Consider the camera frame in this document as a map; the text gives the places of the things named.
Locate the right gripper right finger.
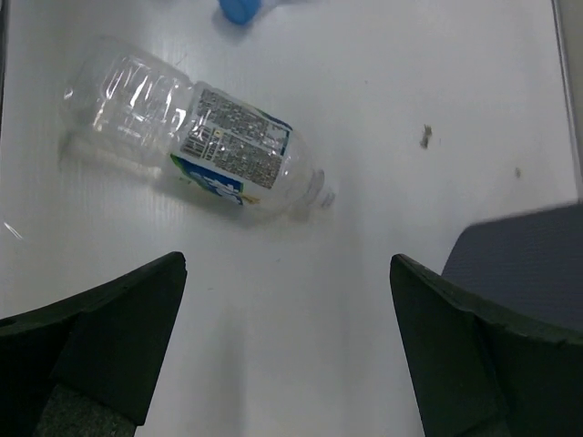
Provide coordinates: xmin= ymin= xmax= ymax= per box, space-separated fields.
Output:
xmin=390 ymin=254 xmax=582 ymax=436

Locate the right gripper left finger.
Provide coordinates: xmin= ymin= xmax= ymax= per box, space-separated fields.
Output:
xmin=1 ymin=251 xmax=187 ymax=436

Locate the clear bottle white blue label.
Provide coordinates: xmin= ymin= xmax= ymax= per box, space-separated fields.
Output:
xmin=61 ymin=36 xmax=336 ymax=213

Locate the grey mesh waste bin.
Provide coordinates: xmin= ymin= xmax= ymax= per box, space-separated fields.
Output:
xmin=442 ymin=203 xmax=582 ymax=331

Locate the blue label bottle blue cap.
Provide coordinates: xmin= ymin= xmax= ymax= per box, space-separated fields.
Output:
xmin=212 ymin=0 xmax=326 ymax=27

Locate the aluminium frame rail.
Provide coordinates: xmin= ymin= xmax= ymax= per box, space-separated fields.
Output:
xmin=551 ymin=0 xmax=582 ymax=201

